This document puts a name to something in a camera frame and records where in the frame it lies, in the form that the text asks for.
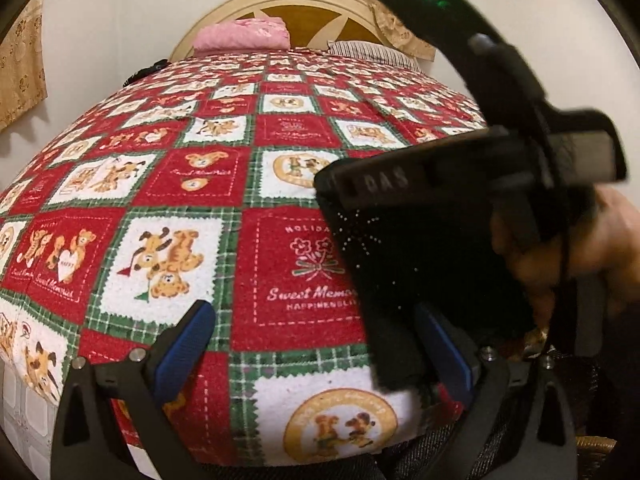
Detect black pants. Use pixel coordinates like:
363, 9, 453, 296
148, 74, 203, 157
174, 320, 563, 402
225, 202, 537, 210
313, 127, 601, 394

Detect person's right hand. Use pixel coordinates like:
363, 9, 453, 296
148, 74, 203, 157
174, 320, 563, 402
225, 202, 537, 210
490, 185, 639, 354

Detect red patchwork bedspread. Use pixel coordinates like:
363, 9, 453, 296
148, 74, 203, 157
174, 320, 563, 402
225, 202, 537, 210
1, 50, 483, 479

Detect striped pillow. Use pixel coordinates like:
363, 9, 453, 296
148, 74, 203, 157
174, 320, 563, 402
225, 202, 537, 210
328, 40, 421, 72

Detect cream wooden headboard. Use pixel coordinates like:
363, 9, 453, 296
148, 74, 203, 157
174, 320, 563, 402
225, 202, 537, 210
169, 0, 390, 62

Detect black object beside bed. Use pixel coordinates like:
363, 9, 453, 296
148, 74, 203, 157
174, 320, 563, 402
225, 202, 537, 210
122, 58, 170, 87

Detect pink folded blanket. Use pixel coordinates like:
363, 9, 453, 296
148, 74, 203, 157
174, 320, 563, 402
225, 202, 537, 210
192, 18, 291, 53

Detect beige curtain on left wall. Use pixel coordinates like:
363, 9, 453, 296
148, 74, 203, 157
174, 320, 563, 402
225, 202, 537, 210
0, 0, 48, 131

